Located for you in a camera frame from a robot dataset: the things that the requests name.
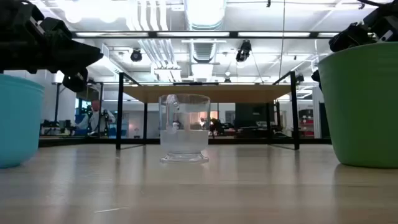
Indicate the black ceiling spotlight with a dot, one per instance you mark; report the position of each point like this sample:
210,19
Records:
243,51
136,55

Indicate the clear glass footed mug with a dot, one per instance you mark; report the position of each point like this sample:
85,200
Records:
184,146

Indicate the black overhead frame bar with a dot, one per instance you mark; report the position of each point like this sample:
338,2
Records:
152,34

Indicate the rack with red boxes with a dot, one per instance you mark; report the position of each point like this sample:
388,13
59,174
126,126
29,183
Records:
306,123

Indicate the silver ceiling air duct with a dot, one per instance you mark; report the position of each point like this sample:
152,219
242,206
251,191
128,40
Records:
205,14

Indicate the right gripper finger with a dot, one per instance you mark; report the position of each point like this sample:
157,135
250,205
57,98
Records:
348,39

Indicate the wooden shelf with black frame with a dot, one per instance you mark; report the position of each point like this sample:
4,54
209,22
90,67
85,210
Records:
214,93

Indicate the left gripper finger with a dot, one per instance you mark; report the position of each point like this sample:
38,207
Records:
76,81
82,56

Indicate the black monitor screen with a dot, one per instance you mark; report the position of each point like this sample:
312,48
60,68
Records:
250,115

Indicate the blue plastic mug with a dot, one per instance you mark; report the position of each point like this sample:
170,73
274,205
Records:
18,124

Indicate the green plastic cup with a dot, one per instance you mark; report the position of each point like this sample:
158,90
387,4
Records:
363,109

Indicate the person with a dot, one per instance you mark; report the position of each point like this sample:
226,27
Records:
94,119

